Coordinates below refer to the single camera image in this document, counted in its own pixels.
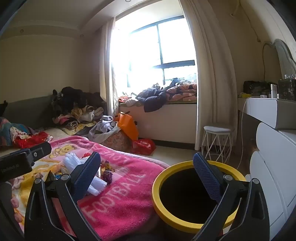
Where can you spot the dark-framed window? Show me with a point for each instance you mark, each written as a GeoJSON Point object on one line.
{"type": "Point", "coordinates": [173, 41]}

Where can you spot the person's left hand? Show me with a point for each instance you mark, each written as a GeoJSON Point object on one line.
{"type": "Point", "coordinates": [15, 205]}

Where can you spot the red plastic bag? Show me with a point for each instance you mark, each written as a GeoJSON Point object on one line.
{"type": "Point", "coordinates": [143, 146]}

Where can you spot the white bottle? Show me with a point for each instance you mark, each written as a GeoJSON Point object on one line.
{"type": "Point", "coordinates": [273, 91]}

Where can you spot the grey-green headboard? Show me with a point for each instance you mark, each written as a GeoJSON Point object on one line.
{"type": "Point", "coordinates": [30, 111]}

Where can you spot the red gold foil wrapper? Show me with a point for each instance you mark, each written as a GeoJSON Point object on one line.
{"type": "Point", "coordinates": [86, 155]}

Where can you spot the white plastic wrapper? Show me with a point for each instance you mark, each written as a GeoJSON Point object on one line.
{"type": "Point", "coordinates": [69, 162]}

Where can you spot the pile of mixed clothes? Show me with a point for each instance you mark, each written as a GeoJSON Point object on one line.
{"type": "Point", "coordinates": [76, 122]}

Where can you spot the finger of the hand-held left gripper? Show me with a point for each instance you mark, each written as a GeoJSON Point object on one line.
{"type": "Point", "coordinates": [40, 150]}

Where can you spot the black bag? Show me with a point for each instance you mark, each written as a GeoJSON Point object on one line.
{"type": "Point", "coordinates": [254, 87]}

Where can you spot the yellow-rimmed black bin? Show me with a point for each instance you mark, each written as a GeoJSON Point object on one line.
{"type": "Point", "coordinates": [157, 197]}

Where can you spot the grey white garment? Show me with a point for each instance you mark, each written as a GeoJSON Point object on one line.
{"type": "Point", "coordinates": [101, 127]}

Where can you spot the floral fabric bag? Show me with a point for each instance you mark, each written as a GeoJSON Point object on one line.
{"type": "Point", "coordinates": [115, 141]}

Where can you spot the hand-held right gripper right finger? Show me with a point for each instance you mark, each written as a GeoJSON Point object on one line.
{"type": "Point", "coordinates": [208, 176]}

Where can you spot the cream curtain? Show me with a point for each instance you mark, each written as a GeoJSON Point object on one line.
{"type": "Point", "coordinates": [212, 81]}

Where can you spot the white window seat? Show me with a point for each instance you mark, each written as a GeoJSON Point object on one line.
{"type": "Point", "coordinates": [166, 125]}

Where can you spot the purple snack wrapper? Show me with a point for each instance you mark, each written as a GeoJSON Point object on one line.
{"type": "Point", "coordinates": [107, 176]}

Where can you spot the orange bag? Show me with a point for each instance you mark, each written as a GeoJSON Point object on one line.
{"type": "Point", "coordinates": [127, 126]}

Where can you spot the brown snack wrapper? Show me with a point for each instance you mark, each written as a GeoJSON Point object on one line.
{"type": "Point", "coordinates": [50, 177]}

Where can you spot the dark blue jacket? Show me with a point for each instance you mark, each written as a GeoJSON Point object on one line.
{"type": "Point", "coordinates": [152, 99]}

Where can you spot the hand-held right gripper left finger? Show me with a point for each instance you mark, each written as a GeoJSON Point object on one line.
{"type": "Point", "coordinates": [85, 176]}

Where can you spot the colourful printed blanket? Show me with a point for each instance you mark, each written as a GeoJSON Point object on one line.
{"type": "Point", "coordinates": [11, 132]}

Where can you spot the pink printed blanket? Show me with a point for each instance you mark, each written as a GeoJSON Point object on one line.
{"type": "Point", "coordinates": [129, 185]}

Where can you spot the silver-framed vanity mirror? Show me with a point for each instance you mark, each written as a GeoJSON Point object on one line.
{"type": "Point", "coordinates": [285, 60]}

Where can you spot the sheer white curtain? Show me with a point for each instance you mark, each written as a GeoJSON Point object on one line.
{"type": "Point", "coordinates": [106, 69]}

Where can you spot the red printed cloth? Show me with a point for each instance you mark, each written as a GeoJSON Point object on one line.
{"type": "Point", "coordinates": [30, 139]}

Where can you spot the white drawer cabinet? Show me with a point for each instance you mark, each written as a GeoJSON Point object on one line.
{"type": "Point", "coordinates": [272, 162]}

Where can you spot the orange patterned quilt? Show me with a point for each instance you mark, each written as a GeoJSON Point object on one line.
{"type": "Point", "coordinates": [185, 91]}

